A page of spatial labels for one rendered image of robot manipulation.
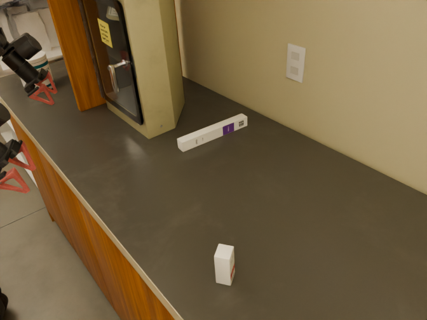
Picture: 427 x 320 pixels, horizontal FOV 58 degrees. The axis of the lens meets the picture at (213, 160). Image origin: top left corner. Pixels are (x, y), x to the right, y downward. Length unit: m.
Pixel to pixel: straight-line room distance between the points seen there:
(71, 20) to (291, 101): 0.82
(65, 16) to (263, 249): 1.04
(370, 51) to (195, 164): 0.58
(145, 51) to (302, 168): 0.59
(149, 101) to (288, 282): 0.73
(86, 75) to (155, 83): 0.39
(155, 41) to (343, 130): 0.64
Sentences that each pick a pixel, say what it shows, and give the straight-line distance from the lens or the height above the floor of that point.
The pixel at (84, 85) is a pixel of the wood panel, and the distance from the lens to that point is 1.58.
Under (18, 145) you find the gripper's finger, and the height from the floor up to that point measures 1.13.
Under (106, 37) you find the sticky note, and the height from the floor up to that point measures 1.26.
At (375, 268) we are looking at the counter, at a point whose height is 0.94.
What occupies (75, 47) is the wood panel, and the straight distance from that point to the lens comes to 1.54.
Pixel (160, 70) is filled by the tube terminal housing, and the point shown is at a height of 1.16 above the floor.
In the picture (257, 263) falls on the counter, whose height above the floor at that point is 0.94.
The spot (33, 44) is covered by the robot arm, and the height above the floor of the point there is 1.25.
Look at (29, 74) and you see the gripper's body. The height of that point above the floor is 1.15.
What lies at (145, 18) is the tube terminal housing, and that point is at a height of 1.33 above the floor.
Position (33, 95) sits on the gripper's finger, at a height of 1.09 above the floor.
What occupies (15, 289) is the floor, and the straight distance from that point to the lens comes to 2.33.
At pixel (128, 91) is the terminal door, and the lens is 1.31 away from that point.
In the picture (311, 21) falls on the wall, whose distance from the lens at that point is 1.22.
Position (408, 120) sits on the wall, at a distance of 1.13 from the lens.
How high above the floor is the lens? 1.63
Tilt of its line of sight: 35 degrees down
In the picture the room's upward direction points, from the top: 4 degrees counter-clockwise
